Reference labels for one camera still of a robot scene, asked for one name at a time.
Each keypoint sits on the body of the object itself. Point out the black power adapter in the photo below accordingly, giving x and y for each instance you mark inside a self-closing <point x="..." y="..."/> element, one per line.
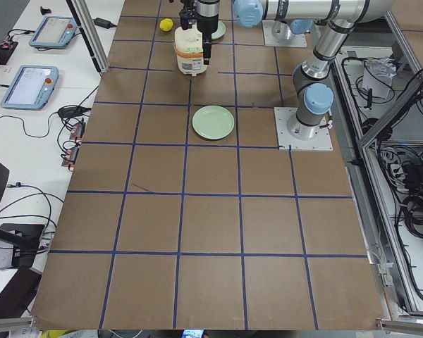
<point x="100" y="22"/>

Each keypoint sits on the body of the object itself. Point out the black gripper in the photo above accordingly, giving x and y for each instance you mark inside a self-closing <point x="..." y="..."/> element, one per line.
<point x="208" y="25"/>

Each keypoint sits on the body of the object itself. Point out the teach pendant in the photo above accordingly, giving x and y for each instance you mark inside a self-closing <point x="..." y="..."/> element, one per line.
<point x="31" y="88"/>
<point x="54" y="32"/>

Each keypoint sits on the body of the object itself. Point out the upper teach pendant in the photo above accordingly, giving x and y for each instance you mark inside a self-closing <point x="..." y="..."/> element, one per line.
<point x="54" y="32"/>

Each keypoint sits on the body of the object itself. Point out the lower teach pendant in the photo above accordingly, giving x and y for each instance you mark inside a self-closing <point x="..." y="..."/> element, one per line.
<point x="31" y="88"/>

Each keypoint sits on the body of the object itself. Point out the light green plate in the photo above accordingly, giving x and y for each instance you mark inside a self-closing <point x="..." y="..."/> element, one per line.
<point x="213" y="122"/>

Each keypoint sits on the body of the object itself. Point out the yellow lemon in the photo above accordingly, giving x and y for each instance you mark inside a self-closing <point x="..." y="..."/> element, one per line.
<point x="166" y="25"/>

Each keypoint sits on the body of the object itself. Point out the white rice cooker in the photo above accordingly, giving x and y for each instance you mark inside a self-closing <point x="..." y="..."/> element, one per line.
<point x="189" y="52"/>

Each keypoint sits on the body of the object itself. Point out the crumpled white paper bag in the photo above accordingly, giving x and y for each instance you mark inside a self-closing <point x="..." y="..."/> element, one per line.
<point x="378" y="76"/>

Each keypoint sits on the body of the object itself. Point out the aluminium frame post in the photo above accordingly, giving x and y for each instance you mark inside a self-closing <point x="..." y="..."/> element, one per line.
<point x="84" y="21"/>

